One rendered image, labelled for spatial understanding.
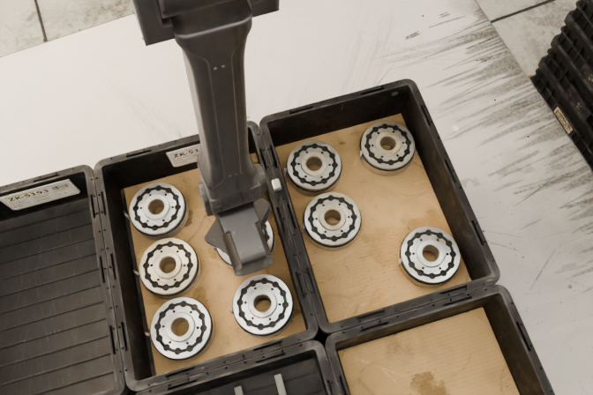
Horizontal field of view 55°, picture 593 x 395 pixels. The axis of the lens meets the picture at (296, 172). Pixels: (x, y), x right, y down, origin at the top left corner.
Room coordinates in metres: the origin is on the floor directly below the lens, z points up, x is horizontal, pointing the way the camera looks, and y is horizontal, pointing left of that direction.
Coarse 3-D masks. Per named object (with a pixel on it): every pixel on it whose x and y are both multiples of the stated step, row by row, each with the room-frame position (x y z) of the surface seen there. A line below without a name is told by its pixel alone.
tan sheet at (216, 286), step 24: (192, 192) 0.43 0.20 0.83; (264, 192) 0.42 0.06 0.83; (192, 216) 0.38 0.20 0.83; (144, 240) 0.34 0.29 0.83; (192, 240) 0.34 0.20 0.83; (168, 264) 0.30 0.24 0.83; (216, 264) 0.29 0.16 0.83; (144, 288) 0.25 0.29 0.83; (192, 288) 0.25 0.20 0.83; (216, 288) 0.24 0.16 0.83; (216, 312) 0.20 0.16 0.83; (216, 336) 0.16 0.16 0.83; (240, 336) 0.16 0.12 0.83; (168, 360) 0.13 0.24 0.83; (192, 360) 0.13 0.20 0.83
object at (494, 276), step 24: (360, 96) 0.55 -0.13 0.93; (264, 120) 0.52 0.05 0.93; (432, 120) 0.49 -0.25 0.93; (264, 144) 0.47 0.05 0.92; (456, 192) 0.35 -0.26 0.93; (288, 216) 0.33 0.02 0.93; (480, 240) 0.26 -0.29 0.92; (312, 288) 0.21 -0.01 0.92; (456, 288) 0.19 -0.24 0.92; (384, 312) 0.16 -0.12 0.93
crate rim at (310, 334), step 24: (168, 144) 0.49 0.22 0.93; (96, 168) 0.45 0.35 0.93; (264, 168) 0.42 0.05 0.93; (288, 240) 0.29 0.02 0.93; (120, 288) 0.23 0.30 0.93; (120, 312) 0.19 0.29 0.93; (312, 312) 0.17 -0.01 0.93; (120, 336) 0.16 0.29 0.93; (288, 336) 0.14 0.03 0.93; (312, 336) 0.13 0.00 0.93; (216, 360) 0.11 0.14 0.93; (240, 360) 0.11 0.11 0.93; (144, 384) 0.08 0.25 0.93
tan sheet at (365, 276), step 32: (352, 128) 0.54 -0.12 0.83; (352, 160) 0.47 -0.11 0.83; (416, 160) 0.46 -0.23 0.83; (352, 192) 0.40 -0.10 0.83; (384, 192) 0.40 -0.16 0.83; (416, 192) 0.39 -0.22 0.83; (384, 224) 0.33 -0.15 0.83; (416, 224) 0.33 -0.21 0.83; (320, 256) 0.29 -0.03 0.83; (352, 256) 0.28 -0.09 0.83; (384, 256) 0.28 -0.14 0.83; (320, 288) 0.23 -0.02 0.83; (352, 288) 0.22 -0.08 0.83; (384, 288) 0.22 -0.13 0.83; (416, 288) 0.21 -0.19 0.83
